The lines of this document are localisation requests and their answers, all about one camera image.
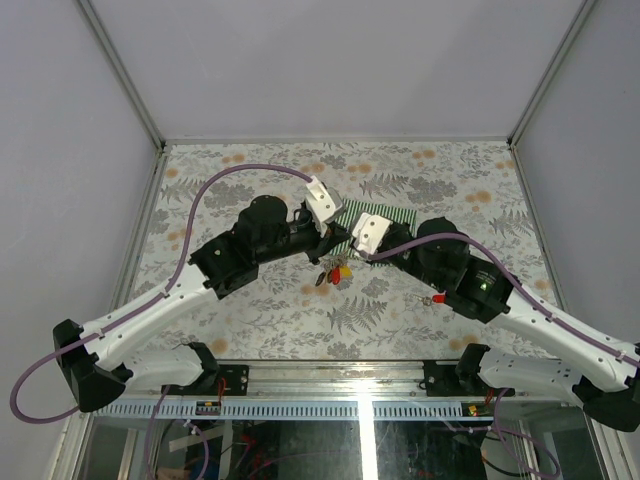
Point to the aluminium frame post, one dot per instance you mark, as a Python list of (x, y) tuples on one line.
[(562, 51), (112, 57)]

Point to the green white striped cloth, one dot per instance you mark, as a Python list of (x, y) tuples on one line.
[(353, 208)]

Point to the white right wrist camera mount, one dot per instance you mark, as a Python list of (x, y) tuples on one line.
[(367, 232)]

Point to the left aluminium frame post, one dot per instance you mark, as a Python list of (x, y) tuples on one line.
[(112, 57)]

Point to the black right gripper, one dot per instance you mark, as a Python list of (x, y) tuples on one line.
[(404, 227)]

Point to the yellow key tag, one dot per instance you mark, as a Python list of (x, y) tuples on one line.
[(345, 272)]

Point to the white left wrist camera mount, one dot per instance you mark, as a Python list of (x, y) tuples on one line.
[(325, 204)]

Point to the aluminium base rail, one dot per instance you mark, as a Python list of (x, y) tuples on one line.
[(308, 390)]

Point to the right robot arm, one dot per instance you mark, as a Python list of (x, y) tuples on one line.
[(588, 368)]

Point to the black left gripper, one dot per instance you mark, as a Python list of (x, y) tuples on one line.
[(335, 235)]

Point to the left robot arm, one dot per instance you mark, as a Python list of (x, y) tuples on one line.
[(101, 360)]

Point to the silver keys bunch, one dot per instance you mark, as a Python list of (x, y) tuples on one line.
[(324, 278)]

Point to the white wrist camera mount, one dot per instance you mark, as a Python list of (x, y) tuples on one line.
[(367, 232), (325, 204)]

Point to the right aluminium frame post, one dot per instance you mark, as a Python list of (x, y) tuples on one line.
[(562, 51)]

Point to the floral tablecloth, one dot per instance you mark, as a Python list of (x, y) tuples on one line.
[(377, 312)]

